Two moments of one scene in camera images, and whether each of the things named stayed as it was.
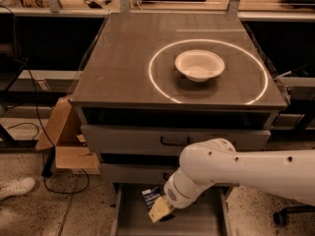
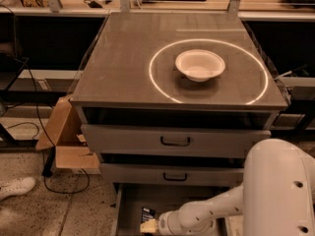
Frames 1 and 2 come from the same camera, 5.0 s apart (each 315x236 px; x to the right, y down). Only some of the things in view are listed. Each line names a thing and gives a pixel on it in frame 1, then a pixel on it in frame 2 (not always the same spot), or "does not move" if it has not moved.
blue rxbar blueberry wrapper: x=151 y=195 → x=147 y=214
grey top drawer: x=148 y=141 does not move
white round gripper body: x=176 y=195 → x=162 y=223
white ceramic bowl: x=200 y=65 does not move
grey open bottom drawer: x=131 y=217 does not move
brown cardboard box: x=66 y=133 does not move
